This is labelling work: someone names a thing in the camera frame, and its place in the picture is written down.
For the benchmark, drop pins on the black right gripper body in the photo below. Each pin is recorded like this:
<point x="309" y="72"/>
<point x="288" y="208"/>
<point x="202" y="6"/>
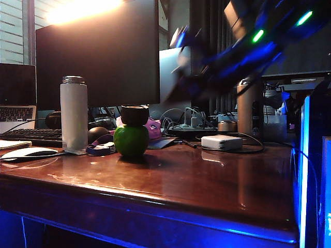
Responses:
<point x="209" y="75"/>

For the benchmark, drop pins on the pink face mask pack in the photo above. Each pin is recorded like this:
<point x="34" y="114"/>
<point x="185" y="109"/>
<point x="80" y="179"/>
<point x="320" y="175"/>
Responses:
<point x="154" y="126"/>

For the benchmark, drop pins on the black keyboard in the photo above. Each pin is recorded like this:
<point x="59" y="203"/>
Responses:
<point x="33" y="135"/>

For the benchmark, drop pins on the green apple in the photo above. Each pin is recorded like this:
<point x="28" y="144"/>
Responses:
<point x="130" y="142"/>

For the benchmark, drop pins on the large black monitor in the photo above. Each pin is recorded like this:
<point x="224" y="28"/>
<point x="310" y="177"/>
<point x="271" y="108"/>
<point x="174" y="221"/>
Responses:
<point x="98" y="59"/>

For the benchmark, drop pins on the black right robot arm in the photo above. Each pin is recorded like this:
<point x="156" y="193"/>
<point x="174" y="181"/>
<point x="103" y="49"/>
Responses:
<point x="263" y="33"/>

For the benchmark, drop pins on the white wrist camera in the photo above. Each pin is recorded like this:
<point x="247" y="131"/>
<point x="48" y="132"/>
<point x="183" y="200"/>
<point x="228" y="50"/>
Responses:
<point x="178" y="37"/>

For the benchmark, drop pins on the white computer mouse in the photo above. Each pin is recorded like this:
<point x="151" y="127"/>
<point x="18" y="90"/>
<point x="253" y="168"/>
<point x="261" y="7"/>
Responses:
<point x="26" y="153"/>

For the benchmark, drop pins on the white window blinds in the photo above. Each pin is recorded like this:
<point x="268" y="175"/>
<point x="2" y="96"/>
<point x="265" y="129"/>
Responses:
<point x="11" y="31"/>

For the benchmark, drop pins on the bronze metal thermos bottle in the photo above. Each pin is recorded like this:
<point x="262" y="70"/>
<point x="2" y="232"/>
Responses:
<point x="247" y="111"/>

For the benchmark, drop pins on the silver laptop with dark screen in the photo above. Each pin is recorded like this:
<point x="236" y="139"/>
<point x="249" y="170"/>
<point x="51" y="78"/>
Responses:
<point x="15" y="85"/>

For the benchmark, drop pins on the dark wide screen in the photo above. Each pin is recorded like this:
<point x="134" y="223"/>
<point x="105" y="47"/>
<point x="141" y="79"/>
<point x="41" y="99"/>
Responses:
<point x="307" y="56"/>

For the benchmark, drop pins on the white power adapter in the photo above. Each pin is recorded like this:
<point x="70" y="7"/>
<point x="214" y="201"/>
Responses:
<point x="221" y="142"/>

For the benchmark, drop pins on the black pen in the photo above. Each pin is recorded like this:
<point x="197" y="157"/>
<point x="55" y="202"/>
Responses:
<point x="190" y="145"/>

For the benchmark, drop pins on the white charger plug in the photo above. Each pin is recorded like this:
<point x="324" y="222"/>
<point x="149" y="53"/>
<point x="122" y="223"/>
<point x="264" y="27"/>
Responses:
<point x="194" y="121"/>

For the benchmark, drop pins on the black round mouse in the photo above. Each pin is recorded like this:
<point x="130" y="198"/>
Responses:
<point x="97" y="133"/>

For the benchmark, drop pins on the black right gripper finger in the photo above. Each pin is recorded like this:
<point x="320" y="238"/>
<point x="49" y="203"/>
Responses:
<point x="174" y="89"/>
<point x="182" y="60"/>

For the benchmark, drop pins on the clear plastic container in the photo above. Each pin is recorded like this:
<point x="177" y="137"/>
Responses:
<point x="275" y="126"/>

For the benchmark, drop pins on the white thermos bottle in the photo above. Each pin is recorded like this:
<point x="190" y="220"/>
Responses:
<point x="73" y="113"/>

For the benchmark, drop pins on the black power strip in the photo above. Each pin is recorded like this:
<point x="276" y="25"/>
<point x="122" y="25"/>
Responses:
<point x="191" y="131"/>

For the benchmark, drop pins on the small copper metal cap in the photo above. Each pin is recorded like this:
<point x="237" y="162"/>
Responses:
<point x="227" y="126"/>

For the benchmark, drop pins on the black round speaker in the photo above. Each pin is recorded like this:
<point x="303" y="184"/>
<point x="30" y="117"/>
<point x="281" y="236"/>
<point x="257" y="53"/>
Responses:
<point x="53" y="120"/>

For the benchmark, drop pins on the paper notepad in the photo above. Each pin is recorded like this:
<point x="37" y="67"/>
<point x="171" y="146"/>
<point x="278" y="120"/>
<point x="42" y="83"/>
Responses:
<point x="13" y="144"/>

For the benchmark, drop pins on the dark pleated curtain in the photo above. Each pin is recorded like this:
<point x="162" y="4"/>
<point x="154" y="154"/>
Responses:
<point x="207" y="15"/>

